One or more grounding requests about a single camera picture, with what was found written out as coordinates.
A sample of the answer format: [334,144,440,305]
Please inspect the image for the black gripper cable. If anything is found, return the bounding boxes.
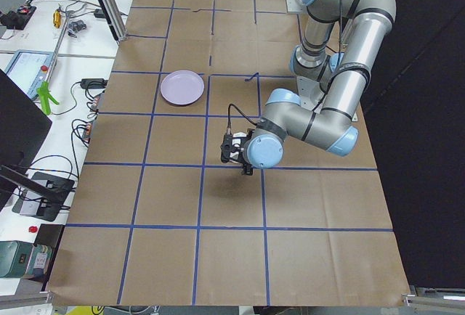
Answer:
[227,103,263,138]

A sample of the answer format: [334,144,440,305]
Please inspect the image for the lilac round plate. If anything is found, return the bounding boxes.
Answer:
[161,70,204,105]

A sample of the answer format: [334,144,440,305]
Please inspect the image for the black monitor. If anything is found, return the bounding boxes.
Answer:
[1,72,52,208]

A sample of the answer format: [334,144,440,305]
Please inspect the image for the white faceted cup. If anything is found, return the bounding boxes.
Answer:
[232,132,248,152]

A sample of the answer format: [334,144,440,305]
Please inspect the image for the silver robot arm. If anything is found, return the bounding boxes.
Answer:
[220,0,396,175]

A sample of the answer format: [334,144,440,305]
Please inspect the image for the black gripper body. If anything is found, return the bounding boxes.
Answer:
[220,128,254,170]

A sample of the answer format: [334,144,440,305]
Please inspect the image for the blue teach pendant tablet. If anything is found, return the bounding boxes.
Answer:
[5,49,52,99]

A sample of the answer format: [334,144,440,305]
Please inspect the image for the black power adapter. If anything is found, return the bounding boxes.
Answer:
[80,78,108,89]

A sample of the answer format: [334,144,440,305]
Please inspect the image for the green metal box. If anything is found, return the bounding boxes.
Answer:
[1,240,34,279]

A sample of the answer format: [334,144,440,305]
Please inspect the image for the long reacher grabber tool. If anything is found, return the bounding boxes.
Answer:
[36,10,73,115]

